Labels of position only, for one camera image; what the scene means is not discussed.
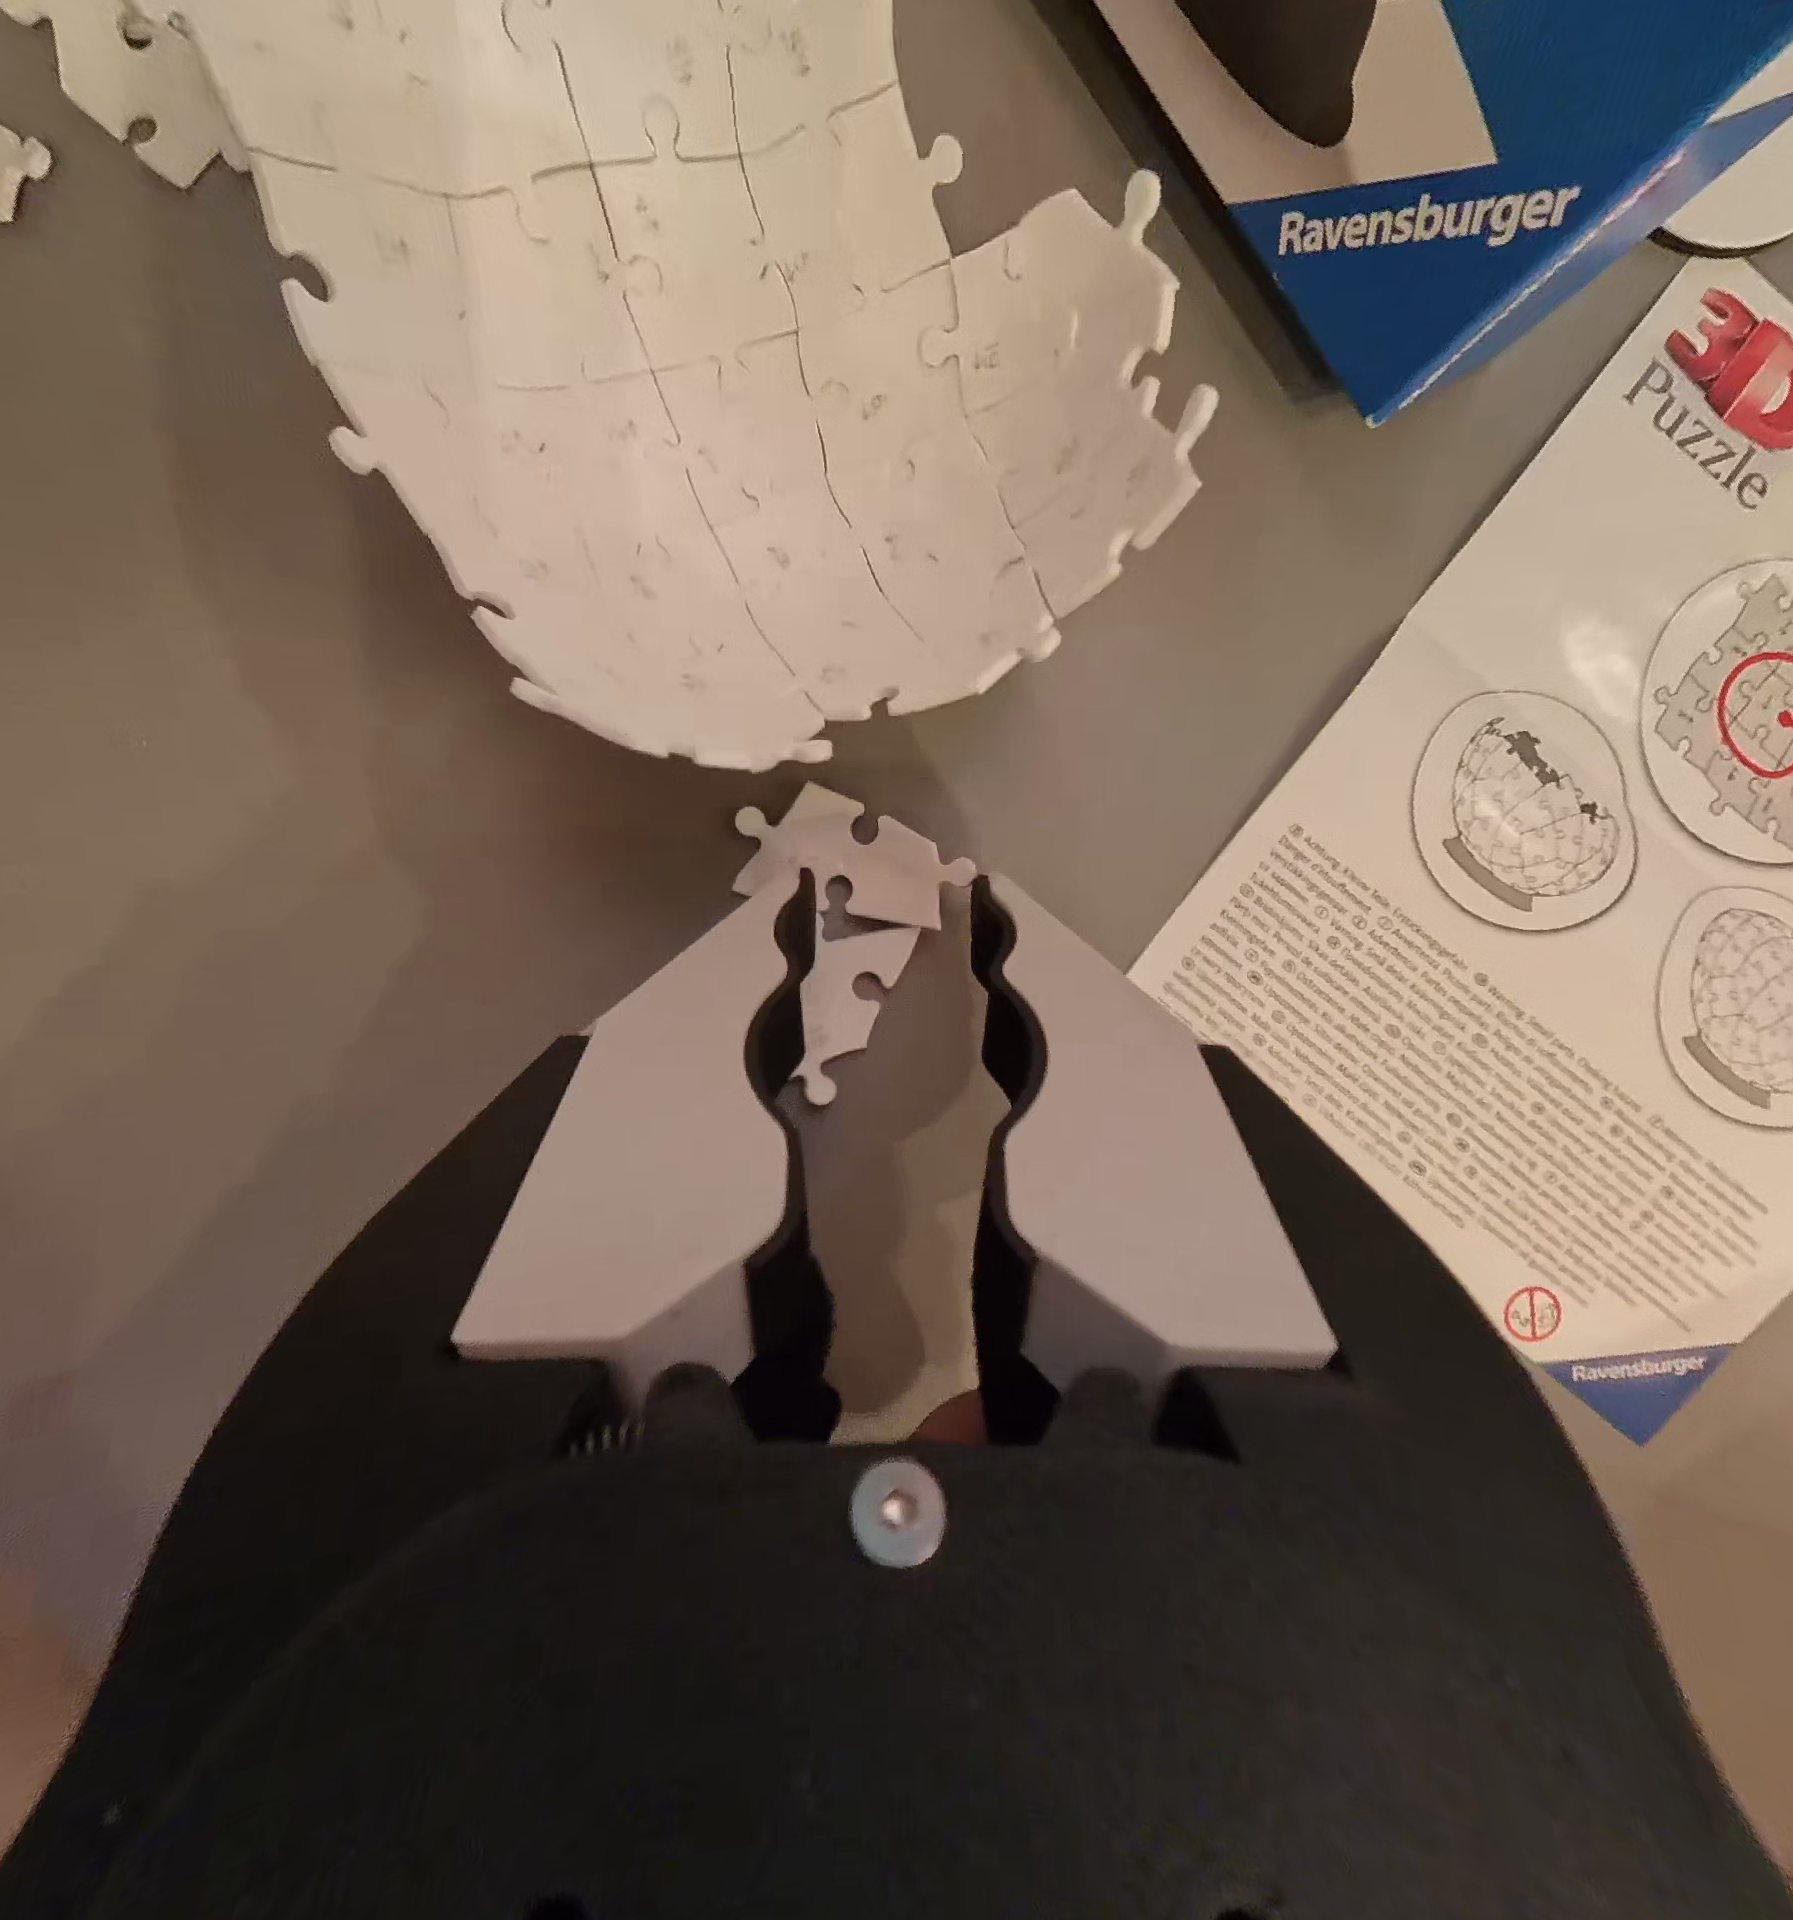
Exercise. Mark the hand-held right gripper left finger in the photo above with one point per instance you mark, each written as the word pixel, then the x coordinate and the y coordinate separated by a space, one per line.
pixel 642 1214

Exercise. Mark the white instruction leaflet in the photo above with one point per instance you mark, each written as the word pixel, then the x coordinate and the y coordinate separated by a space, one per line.
pixel 1556 900

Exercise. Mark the small joined puzzle piece cluster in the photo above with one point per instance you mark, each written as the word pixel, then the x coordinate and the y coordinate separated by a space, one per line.
pixel 852 995

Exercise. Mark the partly built puzzle ball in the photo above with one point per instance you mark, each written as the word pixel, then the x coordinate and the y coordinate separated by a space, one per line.
pixel 687 451

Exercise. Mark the blue puzzle box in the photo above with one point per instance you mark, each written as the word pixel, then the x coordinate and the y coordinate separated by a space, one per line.
pixel 1435 210

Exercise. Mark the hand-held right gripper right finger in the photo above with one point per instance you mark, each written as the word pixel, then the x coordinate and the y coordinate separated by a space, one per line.
pixel 1153 1214

